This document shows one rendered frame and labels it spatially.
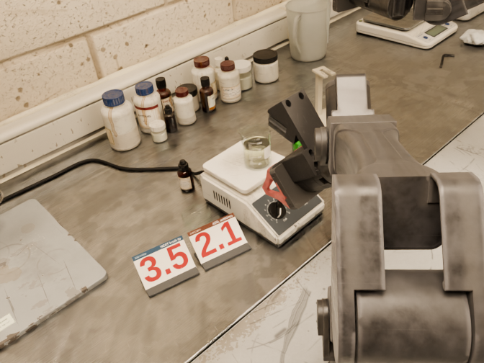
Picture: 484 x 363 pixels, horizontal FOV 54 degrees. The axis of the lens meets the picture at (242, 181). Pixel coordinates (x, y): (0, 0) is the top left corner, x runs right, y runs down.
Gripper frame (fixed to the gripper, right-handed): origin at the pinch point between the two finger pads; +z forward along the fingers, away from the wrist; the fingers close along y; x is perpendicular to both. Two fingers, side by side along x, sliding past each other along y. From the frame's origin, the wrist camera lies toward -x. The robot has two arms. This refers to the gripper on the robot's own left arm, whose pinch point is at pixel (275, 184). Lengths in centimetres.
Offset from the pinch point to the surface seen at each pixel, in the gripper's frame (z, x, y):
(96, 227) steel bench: 30.4, -8.0, 20.0
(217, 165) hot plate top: 15.2, -6.7, -1.1
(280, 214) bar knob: 5.2, 5.6, -1.3
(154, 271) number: 14.7, 2.8, 19.4
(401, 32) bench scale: 29, -11, -85
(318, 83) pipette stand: 19.0, -10.2, -36.4
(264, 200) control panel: 8.2, 2.6, -1.8
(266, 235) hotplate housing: 8.5, 7.7, 1.3
